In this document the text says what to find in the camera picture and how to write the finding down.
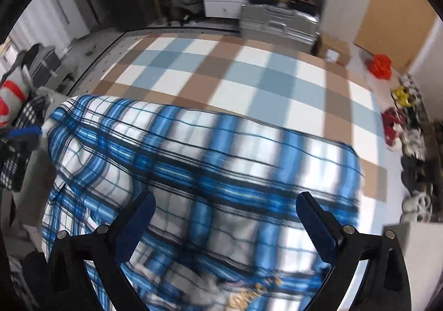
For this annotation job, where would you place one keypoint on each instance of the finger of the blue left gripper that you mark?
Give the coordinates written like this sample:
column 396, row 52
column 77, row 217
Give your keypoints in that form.
column 31, row 131

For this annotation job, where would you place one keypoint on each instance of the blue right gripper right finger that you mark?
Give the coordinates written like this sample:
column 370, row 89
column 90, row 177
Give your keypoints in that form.
column 324, row 231

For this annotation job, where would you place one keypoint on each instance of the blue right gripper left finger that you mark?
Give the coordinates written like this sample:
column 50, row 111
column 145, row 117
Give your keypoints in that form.
column 132, row 223

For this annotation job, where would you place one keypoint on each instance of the blue white plaid blanket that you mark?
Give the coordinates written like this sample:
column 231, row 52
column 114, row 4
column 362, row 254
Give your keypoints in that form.
column 225, row 234

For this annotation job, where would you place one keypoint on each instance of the shoe rack with shoes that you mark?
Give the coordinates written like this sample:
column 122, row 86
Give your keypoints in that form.
column 407, row 129

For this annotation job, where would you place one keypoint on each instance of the orange red bag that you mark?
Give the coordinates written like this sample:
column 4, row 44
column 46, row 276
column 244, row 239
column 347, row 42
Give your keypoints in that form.
column 380, row 66

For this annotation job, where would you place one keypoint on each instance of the brown blue checkered bed sheet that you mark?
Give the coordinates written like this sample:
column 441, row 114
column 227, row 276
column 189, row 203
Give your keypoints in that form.
column 256, row 80

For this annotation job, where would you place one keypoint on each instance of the silver hard suitcase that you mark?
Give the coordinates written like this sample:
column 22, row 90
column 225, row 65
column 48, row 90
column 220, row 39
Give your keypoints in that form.
column 279, row 26

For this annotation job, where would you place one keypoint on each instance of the wooden door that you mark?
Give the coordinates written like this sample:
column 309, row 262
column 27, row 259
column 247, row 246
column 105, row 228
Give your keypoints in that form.
column 397, row 29

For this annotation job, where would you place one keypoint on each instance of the white small cabinet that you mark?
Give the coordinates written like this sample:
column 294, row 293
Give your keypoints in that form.
column 342, row 19

